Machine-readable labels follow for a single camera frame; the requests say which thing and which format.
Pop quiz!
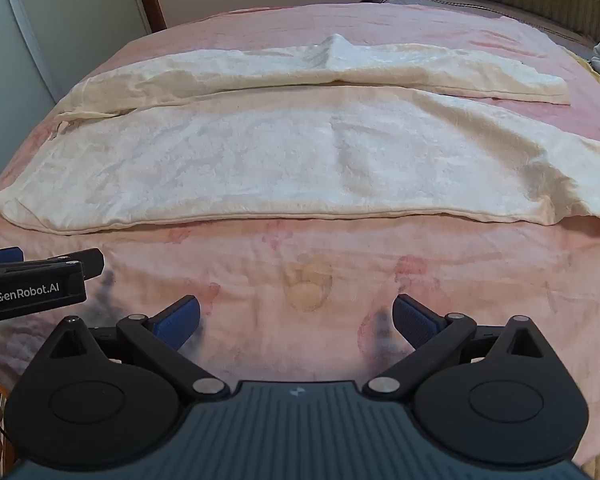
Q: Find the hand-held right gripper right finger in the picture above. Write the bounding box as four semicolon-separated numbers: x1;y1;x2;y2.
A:
362;293;564;403

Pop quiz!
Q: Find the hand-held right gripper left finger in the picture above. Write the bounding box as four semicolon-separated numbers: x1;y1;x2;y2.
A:
39;295;231;403

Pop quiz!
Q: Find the cream fluffy blanket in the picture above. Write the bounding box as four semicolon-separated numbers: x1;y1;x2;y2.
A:
0;33;600;235

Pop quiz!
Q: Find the pink printed blanket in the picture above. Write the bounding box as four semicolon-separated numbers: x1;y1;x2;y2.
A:
0;2;600;480

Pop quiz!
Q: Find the white wardrobe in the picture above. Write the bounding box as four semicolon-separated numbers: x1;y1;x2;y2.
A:
0;0;154;202

